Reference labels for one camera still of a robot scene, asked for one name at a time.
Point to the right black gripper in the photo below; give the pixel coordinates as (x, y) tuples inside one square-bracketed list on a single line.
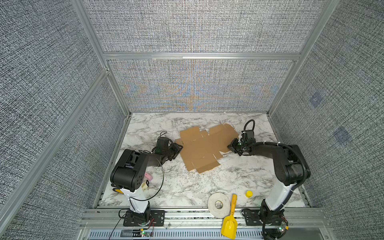
[(231, 146)]

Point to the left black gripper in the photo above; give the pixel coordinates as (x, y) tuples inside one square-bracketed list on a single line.
[(176, 149)]

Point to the brown cardboard box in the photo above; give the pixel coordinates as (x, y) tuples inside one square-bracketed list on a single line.
[(202, 149)]

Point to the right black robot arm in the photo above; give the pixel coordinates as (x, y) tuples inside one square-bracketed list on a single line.
[(291, 171)]

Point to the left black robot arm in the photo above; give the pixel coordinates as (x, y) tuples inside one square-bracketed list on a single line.
[(129, 172)]

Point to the small yellow bottle cap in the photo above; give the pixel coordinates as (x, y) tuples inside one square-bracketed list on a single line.
[(249, 194)]

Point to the white tape roll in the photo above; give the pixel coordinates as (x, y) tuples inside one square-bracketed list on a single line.
[(219, 205)]

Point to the yellow plastic toy shovel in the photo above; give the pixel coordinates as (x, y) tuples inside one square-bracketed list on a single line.
[(229, 226)]

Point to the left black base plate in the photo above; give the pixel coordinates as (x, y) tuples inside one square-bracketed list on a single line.
[(146, 219)]

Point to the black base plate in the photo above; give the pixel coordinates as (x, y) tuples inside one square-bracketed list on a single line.
[(253, 218), (146, 219)]

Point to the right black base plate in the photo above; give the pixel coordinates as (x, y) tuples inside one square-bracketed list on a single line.
[(253, 218)]

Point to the aluminium front frame rail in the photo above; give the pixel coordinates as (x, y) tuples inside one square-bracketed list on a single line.
[(194, 224)]

